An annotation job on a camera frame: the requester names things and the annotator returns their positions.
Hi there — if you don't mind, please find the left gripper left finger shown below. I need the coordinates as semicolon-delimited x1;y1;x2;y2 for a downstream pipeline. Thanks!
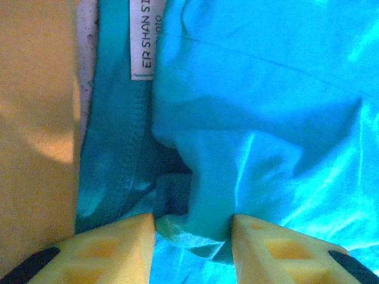
0;212;157;284

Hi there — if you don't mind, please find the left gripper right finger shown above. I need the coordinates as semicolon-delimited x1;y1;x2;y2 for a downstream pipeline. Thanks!
232;214;379;284

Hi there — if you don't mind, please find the teal t-shirt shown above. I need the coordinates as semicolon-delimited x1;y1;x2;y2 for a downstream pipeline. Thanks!
75;0;379;284

